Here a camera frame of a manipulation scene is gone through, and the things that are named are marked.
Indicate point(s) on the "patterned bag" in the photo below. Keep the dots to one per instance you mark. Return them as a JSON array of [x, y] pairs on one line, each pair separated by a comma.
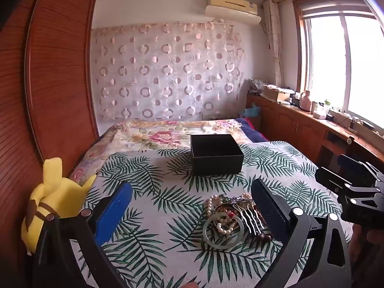
[[255, 84]]

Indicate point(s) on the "dark blue red blanket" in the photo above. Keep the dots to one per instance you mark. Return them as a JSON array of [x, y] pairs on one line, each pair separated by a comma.
[[253, 132]]

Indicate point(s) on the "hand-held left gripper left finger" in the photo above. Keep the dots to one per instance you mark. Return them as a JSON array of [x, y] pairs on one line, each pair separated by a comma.
[[115, 213]]

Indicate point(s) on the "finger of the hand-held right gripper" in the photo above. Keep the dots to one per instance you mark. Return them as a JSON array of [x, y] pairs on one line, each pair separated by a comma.
[[354, 166], [345, 189]]

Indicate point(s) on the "wooden frame window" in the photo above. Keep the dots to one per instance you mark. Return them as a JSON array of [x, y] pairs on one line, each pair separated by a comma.
[[345, 63]]

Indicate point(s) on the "wooden window cabinet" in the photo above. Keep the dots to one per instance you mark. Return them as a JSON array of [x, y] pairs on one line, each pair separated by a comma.
[[294, 126]]

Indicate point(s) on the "white plastic container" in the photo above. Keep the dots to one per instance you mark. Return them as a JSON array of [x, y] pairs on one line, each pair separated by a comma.
[[319, 112]]

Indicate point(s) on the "wooden wardrobe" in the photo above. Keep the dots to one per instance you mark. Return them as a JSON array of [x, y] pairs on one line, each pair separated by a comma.
[[57, 72]]

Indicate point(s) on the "grey roller blind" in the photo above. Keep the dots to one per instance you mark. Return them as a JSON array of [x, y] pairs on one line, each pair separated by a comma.
[[336, 7]]

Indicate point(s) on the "floral blanket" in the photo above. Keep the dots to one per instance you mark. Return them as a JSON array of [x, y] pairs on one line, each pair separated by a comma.
[[144, 135]]

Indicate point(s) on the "pink bottle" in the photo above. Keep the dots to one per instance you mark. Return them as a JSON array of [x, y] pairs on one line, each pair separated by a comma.
[[306, 102]]

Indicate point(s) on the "blue cloth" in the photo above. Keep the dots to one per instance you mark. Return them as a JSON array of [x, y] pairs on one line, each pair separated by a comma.
[[249, 111]]

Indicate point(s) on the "yellow plush toy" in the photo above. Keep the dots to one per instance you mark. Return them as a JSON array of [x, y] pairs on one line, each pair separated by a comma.
[[51, 195]]

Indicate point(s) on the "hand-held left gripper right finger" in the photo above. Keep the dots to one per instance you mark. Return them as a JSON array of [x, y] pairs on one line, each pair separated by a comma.
[[270, 213]]

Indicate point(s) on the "open cardboard box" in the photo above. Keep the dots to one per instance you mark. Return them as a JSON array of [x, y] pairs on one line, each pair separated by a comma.
[[276, 94]]

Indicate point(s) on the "black cardboard box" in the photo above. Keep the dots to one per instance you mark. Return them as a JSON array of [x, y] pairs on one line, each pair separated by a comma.
[[216, 156]]

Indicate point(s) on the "circle pattern wall cloth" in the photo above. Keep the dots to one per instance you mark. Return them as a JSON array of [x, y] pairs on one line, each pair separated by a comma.
[[168, 72]]

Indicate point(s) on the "beige curtain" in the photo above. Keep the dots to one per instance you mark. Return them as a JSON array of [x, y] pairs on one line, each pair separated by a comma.
[[274, 42]]

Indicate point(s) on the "person's right hand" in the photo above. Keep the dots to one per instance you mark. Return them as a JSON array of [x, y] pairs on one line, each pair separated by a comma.
[[360, 243]]

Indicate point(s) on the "silver hair comb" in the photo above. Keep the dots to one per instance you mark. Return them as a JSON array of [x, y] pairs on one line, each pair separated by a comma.
[[250, 220]]

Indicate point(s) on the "wall air conditioner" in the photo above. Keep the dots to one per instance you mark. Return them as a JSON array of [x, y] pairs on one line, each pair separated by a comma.
[[231, 7]]

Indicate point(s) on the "pale green jade bangle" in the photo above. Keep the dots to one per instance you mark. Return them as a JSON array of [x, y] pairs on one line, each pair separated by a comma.
[[210, 238]]

